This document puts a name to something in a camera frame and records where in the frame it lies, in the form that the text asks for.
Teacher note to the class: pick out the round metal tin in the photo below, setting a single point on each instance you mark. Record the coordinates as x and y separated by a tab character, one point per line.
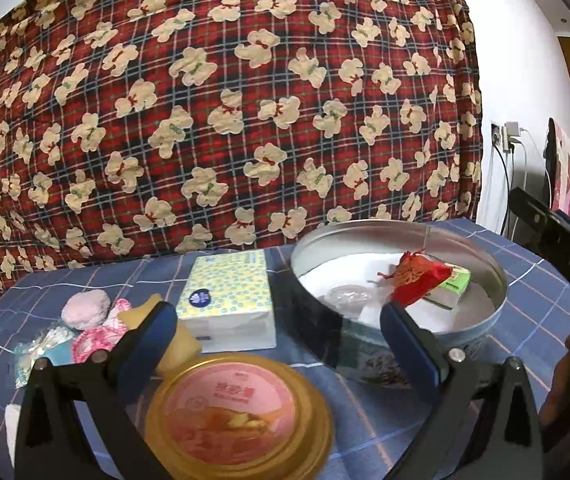
325	340

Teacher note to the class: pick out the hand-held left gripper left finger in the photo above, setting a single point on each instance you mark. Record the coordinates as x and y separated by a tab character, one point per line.
150	340

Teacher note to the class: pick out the red plaid bear-print blanket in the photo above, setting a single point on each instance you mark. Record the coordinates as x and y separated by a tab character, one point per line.
215	110

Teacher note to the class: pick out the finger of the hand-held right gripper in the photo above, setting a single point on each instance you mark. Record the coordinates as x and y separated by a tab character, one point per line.
535	225

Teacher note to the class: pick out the green white tissue pack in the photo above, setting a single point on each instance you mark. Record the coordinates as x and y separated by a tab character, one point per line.
452	285

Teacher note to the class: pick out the blue plaid sheet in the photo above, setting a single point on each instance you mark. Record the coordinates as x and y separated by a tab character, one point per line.
355	410

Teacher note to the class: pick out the yellow sponge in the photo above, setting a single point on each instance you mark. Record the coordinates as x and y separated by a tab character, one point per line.
185	345

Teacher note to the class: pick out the pink white lace cloth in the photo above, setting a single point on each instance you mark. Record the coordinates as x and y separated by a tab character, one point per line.
100	340

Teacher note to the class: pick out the white wall socket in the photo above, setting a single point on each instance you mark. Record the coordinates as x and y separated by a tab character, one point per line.
499	135

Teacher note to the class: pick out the cotton swab pack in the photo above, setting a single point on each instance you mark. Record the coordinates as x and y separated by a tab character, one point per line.
50	337

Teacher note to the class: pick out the dotted white tissue box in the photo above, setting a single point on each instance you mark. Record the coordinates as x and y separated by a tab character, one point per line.
230	290

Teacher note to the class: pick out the gold pink tin lid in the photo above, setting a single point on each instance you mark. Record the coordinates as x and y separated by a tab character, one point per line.
235	410

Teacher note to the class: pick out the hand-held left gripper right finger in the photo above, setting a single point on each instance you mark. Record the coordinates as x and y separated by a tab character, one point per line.
410	355

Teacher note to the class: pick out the pink fluffy puff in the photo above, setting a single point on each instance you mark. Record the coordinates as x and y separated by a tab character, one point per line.
85	310

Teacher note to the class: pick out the teal fabric pouch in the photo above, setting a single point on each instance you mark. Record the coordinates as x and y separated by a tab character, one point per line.
60	355

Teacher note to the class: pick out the clear plastic bag of cotton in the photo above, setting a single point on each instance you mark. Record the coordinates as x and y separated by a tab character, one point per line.
347	296

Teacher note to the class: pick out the red embroidered pouch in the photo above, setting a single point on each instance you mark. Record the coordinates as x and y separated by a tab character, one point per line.
415	280

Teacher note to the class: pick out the white rolled towel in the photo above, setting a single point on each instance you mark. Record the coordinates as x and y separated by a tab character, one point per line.
15	422

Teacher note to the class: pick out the white charger plug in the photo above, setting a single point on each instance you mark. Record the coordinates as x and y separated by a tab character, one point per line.
513	131

